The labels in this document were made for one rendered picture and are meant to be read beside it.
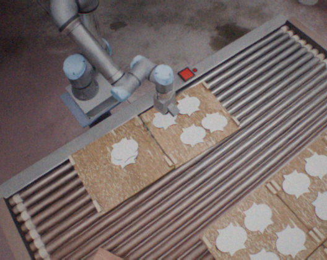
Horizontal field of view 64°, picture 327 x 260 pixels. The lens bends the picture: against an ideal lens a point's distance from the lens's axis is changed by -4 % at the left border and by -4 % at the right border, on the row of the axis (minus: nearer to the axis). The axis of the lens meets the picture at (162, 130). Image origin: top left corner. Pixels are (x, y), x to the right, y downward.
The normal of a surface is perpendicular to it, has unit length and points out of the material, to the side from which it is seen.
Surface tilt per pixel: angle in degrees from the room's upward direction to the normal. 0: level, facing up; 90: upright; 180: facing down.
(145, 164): 0
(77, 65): 9
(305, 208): 0
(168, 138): 0
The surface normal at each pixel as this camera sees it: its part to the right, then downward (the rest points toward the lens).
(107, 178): -0.02, -0.44
